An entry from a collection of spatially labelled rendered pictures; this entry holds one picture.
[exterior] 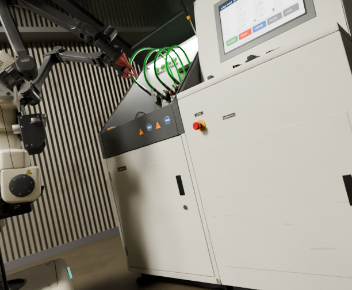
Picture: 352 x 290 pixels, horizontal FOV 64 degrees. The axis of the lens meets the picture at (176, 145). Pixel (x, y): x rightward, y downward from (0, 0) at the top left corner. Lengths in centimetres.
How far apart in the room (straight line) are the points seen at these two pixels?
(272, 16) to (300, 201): 83
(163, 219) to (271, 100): 83
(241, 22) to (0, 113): 124
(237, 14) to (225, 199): 92
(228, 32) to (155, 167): 79
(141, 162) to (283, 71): 87
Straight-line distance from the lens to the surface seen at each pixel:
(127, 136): 163
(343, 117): 104
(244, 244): 128
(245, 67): 116
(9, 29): 155
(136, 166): 160
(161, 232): 158
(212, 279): 147
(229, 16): 160
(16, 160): 148
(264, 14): 149
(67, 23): 157
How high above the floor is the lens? 67
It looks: 3 degrees up
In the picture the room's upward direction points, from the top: 13 degrees counter-clockwise
